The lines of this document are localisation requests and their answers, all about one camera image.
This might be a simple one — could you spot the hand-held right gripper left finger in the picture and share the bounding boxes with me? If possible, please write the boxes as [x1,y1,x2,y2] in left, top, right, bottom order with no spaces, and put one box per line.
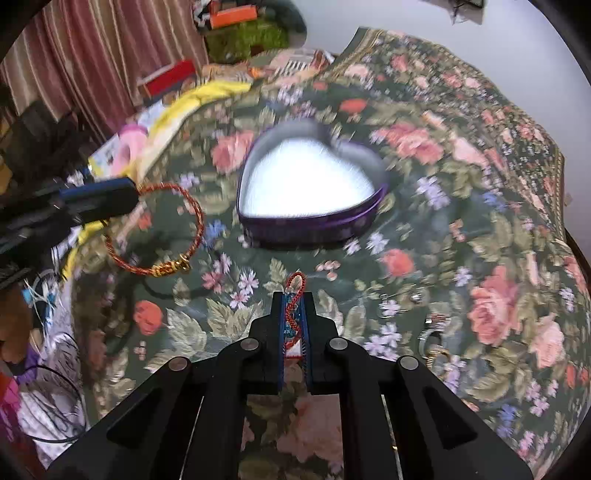
[44,292,284,480]

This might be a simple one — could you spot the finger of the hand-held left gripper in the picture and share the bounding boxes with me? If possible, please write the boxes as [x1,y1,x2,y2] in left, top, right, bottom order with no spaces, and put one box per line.
[58,179,134,204]
[69,182,140,221]

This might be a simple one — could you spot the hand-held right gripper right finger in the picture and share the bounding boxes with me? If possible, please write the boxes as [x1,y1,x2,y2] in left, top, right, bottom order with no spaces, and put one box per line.
[302,292,536,480]

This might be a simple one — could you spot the red cord bracelet blue beads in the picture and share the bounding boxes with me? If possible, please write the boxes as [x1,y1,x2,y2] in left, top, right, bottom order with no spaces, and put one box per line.
[283,272,308,360]

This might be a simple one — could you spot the red gold braided bracelet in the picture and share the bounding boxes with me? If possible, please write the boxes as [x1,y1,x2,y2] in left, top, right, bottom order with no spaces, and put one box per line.
[104,182,206,278]

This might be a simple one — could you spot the purple heart-shaped tin box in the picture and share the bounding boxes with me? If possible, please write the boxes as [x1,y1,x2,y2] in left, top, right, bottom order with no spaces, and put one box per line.
[236,117,389,247]

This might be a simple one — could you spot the pink toy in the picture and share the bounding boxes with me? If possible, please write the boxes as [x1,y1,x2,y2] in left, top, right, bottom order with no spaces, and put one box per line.
[108,122,151,178]

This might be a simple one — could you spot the dark cloth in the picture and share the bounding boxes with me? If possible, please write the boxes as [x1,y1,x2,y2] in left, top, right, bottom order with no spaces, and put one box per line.
[9,99,100,185]

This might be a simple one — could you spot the yellow cloth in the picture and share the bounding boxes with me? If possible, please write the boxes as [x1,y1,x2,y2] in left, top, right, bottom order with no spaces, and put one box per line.
[65,80,252,278]

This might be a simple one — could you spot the red box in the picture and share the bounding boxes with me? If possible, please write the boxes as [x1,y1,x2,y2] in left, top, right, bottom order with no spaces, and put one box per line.
[137,60,197,104]

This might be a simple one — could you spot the striped pink curtain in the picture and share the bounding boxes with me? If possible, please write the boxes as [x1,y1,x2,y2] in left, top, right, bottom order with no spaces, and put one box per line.
[0,0,211,144]

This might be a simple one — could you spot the white printed bedsheet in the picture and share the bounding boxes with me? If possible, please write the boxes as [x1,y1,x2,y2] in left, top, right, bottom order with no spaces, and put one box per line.
[14,272,93,462]

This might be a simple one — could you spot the pile of clothes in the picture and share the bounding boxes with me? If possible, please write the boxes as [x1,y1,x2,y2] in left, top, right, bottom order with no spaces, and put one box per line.
[194,0,222,33]

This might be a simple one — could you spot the green patterned box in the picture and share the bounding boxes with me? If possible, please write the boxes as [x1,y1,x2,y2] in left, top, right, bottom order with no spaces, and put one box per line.
[205,18,289,63]

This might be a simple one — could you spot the green floral cloth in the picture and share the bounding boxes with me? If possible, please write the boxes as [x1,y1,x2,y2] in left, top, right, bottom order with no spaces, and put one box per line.
[60,28,587,480]

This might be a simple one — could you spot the striped patterned blanket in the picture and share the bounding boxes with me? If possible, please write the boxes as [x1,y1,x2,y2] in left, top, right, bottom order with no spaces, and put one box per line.
[198,48,335,88]

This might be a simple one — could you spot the orange box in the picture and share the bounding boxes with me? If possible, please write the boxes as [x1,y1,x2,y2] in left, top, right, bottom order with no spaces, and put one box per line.
[210,4,257,28]

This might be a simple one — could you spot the black thin cable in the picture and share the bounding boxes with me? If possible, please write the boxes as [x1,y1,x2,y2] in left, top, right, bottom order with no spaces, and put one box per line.
[18,337,88,444]

